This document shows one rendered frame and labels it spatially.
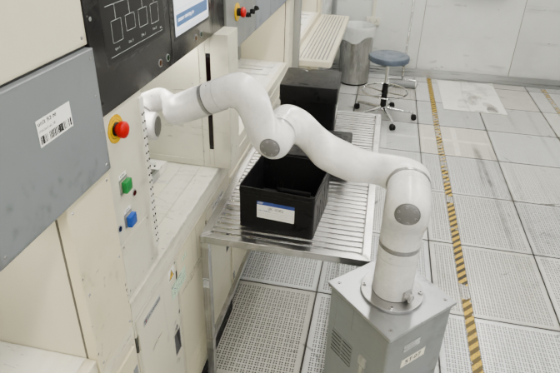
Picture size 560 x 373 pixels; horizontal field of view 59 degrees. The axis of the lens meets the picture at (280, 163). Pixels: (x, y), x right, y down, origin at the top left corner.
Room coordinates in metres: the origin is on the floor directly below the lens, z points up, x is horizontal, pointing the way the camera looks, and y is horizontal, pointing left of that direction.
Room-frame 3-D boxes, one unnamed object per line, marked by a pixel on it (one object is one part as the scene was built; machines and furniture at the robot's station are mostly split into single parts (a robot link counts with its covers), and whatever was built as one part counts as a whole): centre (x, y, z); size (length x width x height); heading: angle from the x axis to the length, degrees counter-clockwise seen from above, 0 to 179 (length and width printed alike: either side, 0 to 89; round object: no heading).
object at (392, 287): (1.17, -0.36, 0.85); 0.19 x 0.19 x 0.18
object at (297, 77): (2.44, -0.15, 0.89); 0.29 x 0.29 x 0.25; 81
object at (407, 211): (1.14, -0.35, 1.07); 0.19 x 0.12 x 0.24; 166
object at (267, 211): (1.59, -0.03, 0.85); 0.28 x 0.28 x 0.17; 74
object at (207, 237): (2.01, -0.14, 0.38); 1.30 x 0.60 x 0.76; 169
